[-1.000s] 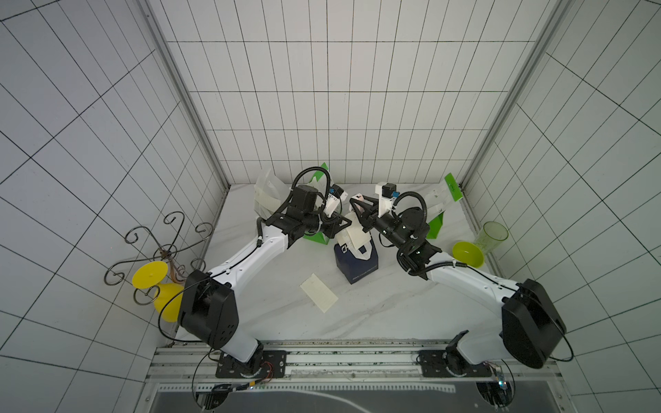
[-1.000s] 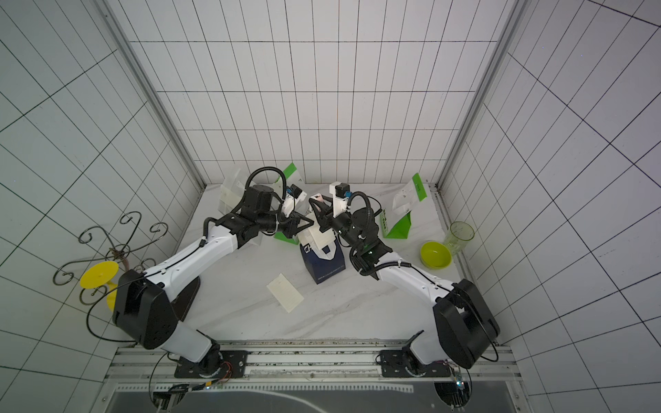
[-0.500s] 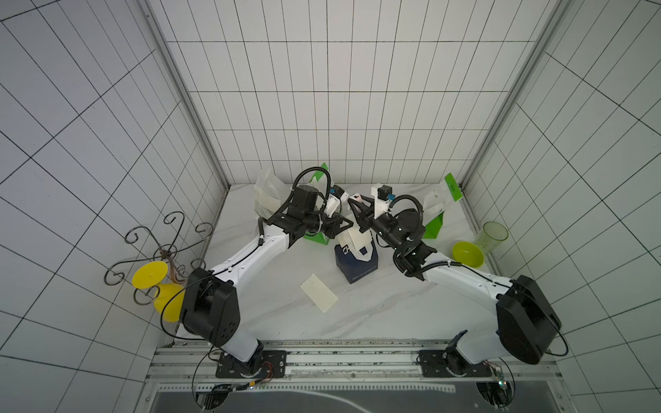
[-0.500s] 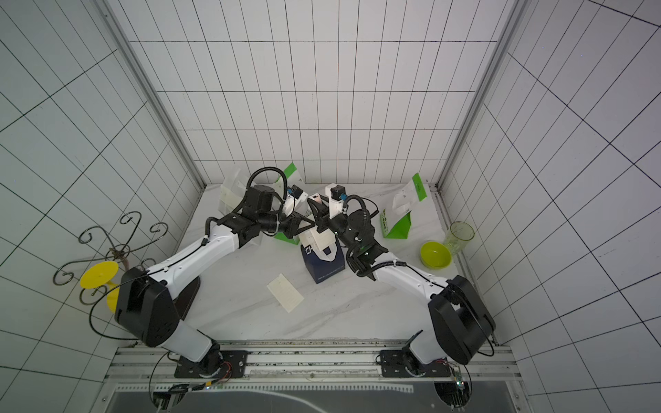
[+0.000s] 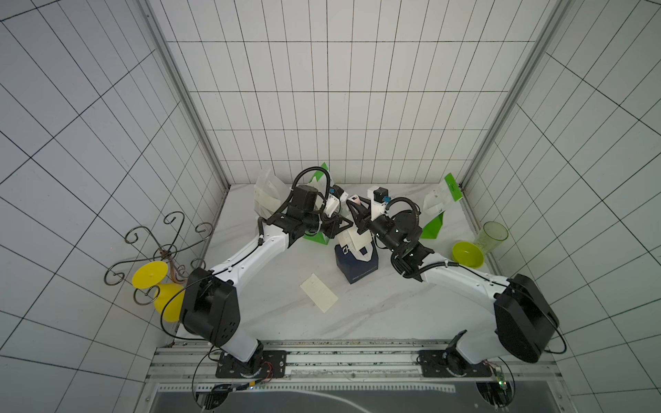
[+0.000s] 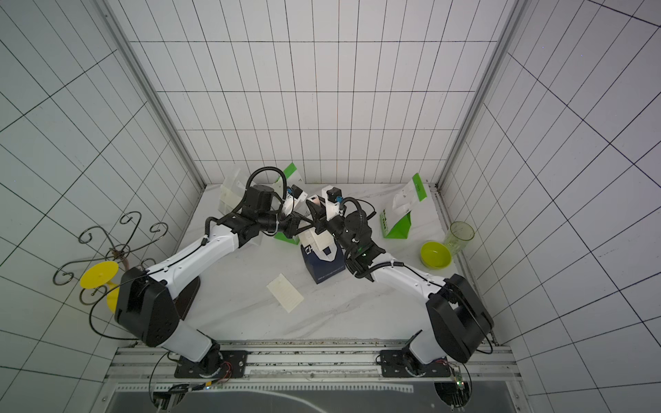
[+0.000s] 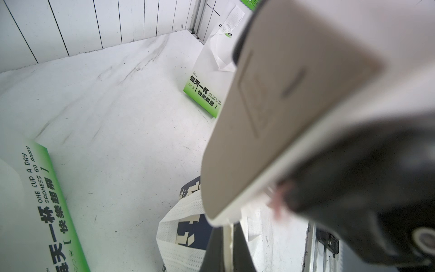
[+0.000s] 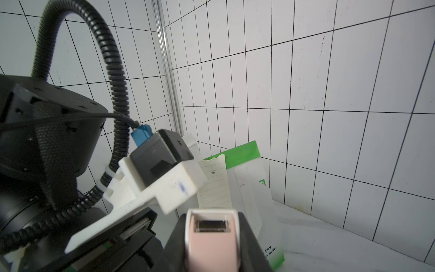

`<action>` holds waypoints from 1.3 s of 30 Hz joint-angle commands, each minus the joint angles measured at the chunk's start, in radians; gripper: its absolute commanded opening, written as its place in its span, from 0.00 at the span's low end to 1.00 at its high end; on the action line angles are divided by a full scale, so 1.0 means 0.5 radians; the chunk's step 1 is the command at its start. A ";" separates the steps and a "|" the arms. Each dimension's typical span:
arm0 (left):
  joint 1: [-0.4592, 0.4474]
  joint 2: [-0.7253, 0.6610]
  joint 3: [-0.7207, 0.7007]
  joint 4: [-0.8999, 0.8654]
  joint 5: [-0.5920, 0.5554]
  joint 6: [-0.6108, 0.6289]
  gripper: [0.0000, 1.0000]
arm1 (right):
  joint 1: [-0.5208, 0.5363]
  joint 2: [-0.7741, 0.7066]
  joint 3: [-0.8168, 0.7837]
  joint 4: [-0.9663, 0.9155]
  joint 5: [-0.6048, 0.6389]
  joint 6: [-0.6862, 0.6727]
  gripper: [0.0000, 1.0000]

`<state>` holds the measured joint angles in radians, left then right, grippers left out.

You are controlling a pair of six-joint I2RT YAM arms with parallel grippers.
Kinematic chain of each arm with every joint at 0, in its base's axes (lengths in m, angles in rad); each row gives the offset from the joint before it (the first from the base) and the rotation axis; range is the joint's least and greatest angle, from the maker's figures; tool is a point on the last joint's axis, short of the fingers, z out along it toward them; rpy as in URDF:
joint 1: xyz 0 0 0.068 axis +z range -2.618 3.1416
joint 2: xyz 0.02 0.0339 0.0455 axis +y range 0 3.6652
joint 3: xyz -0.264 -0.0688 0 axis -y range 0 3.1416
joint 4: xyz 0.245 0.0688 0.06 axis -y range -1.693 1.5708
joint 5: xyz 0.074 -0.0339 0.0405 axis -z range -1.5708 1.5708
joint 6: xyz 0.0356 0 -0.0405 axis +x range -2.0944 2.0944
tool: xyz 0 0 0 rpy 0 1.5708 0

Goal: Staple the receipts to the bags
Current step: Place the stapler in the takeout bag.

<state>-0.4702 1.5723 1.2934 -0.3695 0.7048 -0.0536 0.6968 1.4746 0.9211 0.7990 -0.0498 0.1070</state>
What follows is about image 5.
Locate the navy blue beige bag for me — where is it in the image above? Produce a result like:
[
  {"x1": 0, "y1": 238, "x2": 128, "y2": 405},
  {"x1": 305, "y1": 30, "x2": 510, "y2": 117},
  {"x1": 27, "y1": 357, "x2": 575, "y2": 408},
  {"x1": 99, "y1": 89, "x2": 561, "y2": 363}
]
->
[{"x1": 334, "y1": 233, "x2": 379, "y2": 284}]

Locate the cream receipt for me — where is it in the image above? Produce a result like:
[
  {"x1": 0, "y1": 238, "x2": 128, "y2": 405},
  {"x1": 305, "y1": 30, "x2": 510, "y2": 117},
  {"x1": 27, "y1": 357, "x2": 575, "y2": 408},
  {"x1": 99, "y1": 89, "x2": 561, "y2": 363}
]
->
[
  {"x1": 337, "y1": 225, "x2": 373, "y2": 256},
  {"x1": 254, "y1": 186, "x2": 282, "y2": 216},
  {"x1": 301, "y1": 274, "x2": 338, "y2": 313}
]

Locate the green white bag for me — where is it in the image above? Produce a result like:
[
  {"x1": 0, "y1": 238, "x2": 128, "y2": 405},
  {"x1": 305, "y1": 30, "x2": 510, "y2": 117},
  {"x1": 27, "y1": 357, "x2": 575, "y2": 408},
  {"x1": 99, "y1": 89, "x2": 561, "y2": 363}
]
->
[
  {"x1": 419, "y1": 173, "x2": 463, "y2": 239},
  {"x1": 304, "y1": 171, "x2": 330, "y2": 245}
]

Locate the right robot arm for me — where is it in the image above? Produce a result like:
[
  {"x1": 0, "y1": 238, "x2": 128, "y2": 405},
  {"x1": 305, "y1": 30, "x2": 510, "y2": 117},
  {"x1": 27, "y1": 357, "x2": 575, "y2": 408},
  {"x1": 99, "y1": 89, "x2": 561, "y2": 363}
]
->
[{"x1": 347, "y1": 195, "x2": 559, "y2": 365}]

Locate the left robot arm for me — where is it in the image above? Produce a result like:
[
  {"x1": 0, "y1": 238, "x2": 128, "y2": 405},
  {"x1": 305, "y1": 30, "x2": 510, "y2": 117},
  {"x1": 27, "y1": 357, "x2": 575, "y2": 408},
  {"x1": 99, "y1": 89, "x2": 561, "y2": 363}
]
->
[{"x1": 180, "y1": 166, "x2": 353, "y2": 365}]

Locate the lime green bowl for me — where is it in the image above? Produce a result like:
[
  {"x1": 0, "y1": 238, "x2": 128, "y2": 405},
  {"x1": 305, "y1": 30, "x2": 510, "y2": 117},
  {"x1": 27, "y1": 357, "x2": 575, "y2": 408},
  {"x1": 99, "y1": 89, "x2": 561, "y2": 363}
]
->
[{"x1": 452, "y1": 241, "x2": 485, "y2": 268}]

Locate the clear green plastic cup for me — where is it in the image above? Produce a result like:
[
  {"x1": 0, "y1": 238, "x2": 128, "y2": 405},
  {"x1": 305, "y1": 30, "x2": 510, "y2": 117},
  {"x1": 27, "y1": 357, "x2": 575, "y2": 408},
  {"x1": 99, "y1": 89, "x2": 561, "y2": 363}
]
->
[{"x1": 473, "y1": 221, "x2": 510, "y2": 255}]

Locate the yellow plastic goblet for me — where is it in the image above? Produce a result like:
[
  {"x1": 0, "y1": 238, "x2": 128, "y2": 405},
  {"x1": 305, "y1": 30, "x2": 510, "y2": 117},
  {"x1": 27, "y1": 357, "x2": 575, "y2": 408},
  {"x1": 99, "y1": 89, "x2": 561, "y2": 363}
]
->
[{"x1": 132, "y1": 261, "x2": 184, "y2": 323}]

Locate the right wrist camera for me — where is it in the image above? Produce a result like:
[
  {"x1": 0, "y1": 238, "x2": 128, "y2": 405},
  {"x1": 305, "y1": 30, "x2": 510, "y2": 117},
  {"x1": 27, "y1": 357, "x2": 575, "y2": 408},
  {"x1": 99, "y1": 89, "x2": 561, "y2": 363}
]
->
[{"x1": 368, "y1": 186, "x2": 391, "y2": 221}]

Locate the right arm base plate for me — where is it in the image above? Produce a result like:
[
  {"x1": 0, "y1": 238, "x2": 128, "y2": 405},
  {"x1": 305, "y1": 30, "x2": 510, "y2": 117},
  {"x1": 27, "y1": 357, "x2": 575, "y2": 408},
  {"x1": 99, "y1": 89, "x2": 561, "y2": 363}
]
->
[{"x1": 417, "y1": 350, "x2": 492, "y2": 379}]

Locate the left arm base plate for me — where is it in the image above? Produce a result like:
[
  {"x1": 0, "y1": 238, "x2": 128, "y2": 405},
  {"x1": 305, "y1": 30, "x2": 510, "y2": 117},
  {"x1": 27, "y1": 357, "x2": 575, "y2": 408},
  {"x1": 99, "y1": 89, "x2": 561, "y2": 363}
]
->
[{"x1": 215, "y1": 350, "x2": 287, "y2": 380}]

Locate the black wire scroll stand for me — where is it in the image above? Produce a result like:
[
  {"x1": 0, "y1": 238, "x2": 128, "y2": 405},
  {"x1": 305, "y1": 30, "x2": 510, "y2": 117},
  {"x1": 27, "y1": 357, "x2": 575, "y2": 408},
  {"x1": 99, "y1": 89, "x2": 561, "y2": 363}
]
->
[{"x1": 103, "y1": 211, "x2": 214, "y2": 287}]

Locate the aluminium mounting rail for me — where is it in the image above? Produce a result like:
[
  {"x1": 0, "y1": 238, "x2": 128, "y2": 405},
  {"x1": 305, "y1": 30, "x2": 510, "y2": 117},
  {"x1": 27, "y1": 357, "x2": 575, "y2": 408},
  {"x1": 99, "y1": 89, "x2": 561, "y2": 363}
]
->
[{"x1": 146, "y1": 340, "x2": 560, "y2": 387}]

